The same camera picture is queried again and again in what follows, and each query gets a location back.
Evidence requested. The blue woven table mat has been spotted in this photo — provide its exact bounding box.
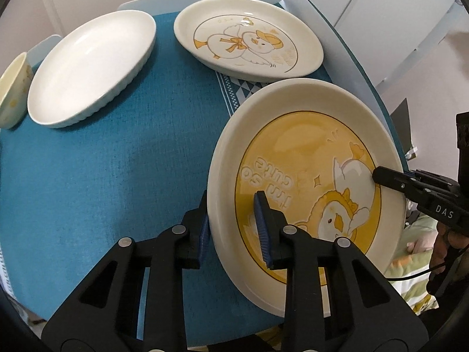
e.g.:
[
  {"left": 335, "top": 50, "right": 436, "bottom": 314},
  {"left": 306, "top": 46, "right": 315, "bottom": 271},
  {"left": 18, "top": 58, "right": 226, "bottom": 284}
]
[{"left": 1, "top": 13, "right": 310, "bottom": 346}]

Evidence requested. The black cable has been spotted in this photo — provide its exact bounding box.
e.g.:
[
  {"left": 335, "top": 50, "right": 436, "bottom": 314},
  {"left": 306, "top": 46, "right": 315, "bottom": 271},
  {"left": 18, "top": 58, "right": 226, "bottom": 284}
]
[{"left": 384, "top": 245, "right": 469, "bottom": 283}]

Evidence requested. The white cabinet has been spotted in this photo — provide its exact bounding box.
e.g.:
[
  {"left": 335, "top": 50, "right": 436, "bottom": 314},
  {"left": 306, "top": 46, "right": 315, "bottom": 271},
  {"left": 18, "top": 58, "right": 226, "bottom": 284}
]
[{"left": 310, "top": 0, "right": 463, "bottom": 92}]

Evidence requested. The yellow duck plate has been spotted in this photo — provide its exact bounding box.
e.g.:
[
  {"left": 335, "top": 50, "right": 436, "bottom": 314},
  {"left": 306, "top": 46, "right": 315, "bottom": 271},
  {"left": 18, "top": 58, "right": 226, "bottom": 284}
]
[{"left": 207, "top": 78, "right": 405, "bottom": 316}]

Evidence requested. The white fluted oval dish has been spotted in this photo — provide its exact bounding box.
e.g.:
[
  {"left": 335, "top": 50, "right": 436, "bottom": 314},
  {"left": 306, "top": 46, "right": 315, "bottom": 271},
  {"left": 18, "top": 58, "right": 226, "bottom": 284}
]
[{"left": 27, "top": 10, "right": 157, "bottom": 128}]

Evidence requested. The cream duck drawing plate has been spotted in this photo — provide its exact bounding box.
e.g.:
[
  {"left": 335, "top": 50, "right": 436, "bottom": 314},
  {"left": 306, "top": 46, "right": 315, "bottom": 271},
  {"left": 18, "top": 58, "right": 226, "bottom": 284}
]
[{"left": 173, "top": 0, "right": 324, "bottom": 83}]

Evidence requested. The cream yellow-spotted bowl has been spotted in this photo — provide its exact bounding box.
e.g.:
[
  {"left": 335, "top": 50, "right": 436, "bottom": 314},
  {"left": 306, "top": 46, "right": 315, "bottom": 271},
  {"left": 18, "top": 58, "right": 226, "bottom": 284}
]
[{"left": 0, "top": 52, "right": 33, "bottom": 129}]

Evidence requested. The person's hand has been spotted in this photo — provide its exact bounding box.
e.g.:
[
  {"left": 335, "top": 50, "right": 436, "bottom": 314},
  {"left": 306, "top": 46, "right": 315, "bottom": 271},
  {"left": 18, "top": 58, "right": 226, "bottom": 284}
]
[{"left": 429, "top": 222, "right": 468, "bottom": 274}]

